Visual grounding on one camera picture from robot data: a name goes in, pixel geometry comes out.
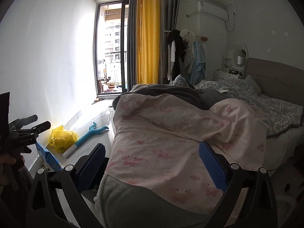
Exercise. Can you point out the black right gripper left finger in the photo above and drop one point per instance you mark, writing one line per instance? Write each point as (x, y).
(91, 169)

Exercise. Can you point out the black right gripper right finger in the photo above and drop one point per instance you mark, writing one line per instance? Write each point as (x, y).
(213, 166)

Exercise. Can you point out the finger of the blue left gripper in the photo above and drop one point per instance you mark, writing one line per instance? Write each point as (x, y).
(21, 122)
(40, 128)

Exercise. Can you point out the person left hand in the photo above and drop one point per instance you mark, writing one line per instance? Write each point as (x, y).
(10, 175)

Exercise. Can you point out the yellow plastic bag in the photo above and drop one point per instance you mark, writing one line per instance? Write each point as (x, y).
(61, 140)

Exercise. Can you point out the blue paper package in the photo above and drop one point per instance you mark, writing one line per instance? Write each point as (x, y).
(51, 161)

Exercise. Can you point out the teal long plush toy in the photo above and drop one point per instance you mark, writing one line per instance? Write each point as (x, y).
(93, 130)

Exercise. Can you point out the pink patterned white blanket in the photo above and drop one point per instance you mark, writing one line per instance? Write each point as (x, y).
(157, 140)

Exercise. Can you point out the dark grey fleece blanket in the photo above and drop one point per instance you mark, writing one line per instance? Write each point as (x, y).
(201, 98)

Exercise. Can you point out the grey patterned duvet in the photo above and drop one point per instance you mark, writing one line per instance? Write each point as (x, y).
(279, 115)

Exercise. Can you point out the white bedside table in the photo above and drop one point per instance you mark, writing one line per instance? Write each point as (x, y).
(230, 70)

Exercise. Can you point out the beige bed headboard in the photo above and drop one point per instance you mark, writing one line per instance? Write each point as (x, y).
(277, 80)

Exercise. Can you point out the hanging clothes on rack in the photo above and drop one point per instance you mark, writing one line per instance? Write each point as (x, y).
(184, 55)

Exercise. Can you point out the white air conditioner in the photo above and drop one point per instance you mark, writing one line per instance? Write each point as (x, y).
(209, 9)

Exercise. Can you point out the yellow curtain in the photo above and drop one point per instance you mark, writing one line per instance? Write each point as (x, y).
(148, 41)

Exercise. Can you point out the grey curtain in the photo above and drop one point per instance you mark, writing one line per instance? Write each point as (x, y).
(168, 21)

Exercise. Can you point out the dark window frame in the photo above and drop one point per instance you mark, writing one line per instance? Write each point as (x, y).
(111, 47)

